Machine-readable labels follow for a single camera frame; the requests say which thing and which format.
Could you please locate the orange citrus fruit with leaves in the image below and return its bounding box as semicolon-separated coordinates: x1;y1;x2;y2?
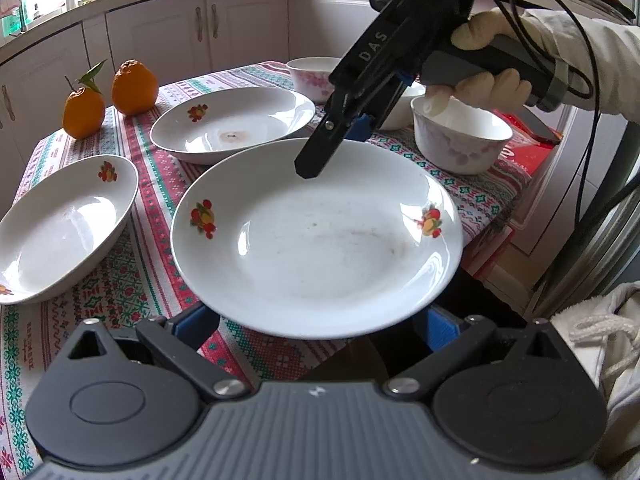
62;59;108;140

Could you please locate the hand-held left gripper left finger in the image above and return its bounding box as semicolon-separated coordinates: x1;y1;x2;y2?
65;303;248;403

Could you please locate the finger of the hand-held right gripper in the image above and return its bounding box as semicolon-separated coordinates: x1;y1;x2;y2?
349;80;405;142
294;89;362;181

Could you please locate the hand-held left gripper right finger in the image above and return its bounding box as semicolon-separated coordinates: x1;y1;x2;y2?
384;306;572;402

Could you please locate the person's right forearm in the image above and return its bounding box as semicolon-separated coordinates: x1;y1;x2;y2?
517;7;640;124

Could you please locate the red drink carton box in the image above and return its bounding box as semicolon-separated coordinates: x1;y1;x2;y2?
459;110;567;282

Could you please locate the white plate with fruit print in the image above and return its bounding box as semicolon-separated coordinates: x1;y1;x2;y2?
150;86;316;165
170;137;464;339
0;154;140;306

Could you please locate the person's right hand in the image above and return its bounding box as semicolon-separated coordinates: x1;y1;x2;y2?
425;7;534;117

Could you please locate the white bowl with pink flowers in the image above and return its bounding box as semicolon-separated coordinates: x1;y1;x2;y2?
410;94;514;176
379;81;427;131
286;57;346;106

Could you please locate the person's white garment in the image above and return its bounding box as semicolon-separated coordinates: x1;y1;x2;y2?
549;281;640;473

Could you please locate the grey metal appliance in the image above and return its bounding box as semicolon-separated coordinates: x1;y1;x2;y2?
527;125;640;322

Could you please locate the black smartphone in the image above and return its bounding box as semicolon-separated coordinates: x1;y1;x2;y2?
519;107;564;147

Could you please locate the steel pot lid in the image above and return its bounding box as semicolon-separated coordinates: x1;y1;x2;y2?
545;0;640;27

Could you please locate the white cabinet door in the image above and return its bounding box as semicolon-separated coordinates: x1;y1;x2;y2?
204;0;292;72
0;22;110;181
104;0;210;85

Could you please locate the patterned red green tablecloth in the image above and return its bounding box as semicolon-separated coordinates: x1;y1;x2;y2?
0;60;534;466

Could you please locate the black cable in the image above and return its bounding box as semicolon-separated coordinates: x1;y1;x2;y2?
470;0;603;223

